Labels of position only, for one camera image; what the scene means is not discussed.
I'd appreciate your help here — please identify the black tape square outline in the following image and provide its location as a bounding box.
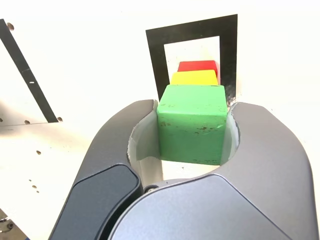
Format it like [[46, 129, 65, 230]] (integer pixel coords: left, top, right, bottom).
[[145, 14, 238, 105]]

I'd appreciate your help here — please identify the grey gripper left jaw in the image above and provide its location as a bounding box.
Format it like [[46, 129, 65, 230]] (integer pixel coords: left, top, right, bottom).
[[48, 99, 165, 240]]

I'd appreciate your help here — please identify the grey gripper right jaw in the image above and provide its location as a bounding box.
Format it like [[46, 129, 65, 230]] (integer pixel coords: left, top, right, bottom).
[[106, 101, 315, 240]]

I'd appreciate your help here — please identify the red cube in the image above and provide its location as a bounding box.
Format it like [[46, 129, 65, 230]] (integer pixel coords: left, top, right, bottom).
[[177, 60, 218, 73]]

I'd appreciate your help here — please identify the yellow cube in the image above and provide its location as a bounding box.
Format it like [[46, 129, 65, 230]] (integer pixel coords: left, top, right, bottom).
[[169, 69, 219, 86]]

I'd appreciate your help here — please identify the green cube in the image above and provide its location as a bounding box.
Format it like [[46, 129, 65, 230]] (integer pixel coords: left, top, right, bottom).
[[156, 84, 228, 166]]

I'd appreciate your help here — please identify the black tape strip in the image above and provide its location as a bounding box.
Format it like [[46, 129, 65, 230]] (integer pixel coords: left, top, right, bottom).
[[0, 18, 60, 124]]

